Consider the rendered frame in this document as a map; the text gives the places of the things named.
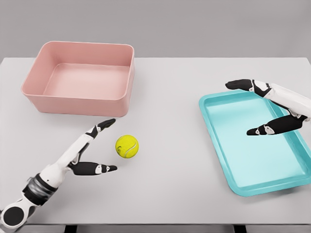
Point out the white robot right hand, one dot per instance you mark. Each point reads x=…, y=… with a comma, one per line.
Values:
x=289, y=99

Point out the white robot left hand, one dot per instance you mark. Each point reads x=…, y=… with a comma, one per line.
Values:
x=73, y=153

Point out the yellow tennis ball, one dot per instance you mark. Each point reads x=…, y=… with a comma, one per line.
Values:
x=126, y=146

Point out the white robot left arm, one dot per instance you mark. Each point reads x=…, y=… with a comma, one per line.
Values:
x=46, y=180

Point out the blue plastic tray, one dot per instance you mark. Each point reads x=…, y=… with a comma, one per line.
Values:
x=243, y=155

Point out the pink plastic basket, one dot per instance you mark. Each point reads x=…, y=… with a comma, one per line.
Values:
x=87, y=80

